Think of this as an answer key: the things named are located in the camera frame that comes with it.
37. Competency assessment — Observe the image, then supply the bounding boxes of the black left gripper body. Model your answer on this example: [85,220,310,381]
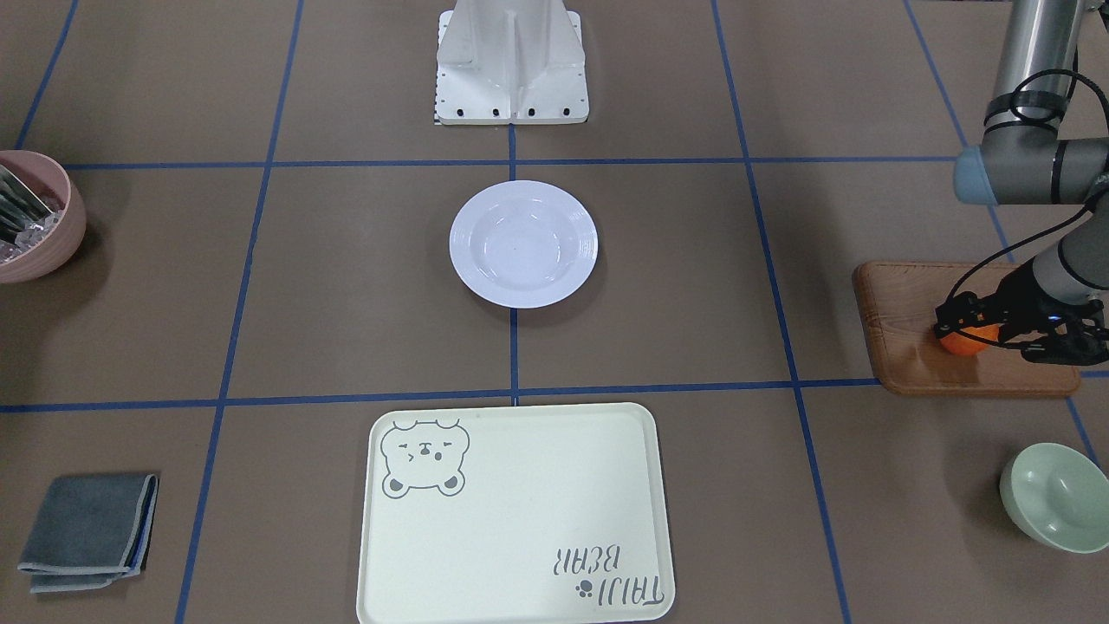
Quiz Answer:
[995,262,1108,365]

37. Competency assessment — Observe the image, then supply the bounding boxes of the orange fruit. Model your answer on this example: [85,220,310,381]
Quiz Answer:
[938,324,1001,358]

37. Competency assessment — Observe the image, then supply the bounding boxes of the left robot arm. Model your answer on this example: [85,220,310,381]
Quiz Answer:
[932,1,1108,367]

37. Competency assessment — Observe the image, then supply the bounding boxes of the cream bear tray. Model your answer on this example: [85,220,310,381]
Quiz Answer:
[355,402,676,623]

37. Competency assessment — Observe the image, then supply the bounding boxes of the wooden cutting board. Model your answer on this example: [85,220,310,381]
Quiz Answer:
[853,260,1081,399]

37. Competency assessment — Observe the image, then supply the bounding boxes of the light green bowl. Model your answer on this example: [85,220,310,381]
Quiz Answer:
[998,442,1108,556]

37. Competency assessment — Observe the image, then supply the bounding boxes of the white round plate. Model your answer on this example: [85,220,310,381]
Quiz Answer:
[448,180,600,309]

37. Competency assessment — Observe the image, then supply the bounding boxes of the grey folded cloth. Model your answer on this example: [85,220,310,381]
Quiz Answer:
[17,473,161,594]

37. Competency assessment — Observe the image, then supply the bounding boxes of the pink bowl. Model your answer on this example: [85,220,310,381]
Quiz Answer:
[1,150,88,284]

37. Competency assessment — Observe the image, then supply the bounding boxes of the metal scoop in bowl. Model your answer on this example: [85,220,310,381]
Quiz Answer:
[1,166,62,246]

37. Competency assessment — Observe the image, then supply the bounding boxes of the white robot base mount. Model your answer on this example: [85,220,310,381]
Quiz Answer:
[433,1,590,126]

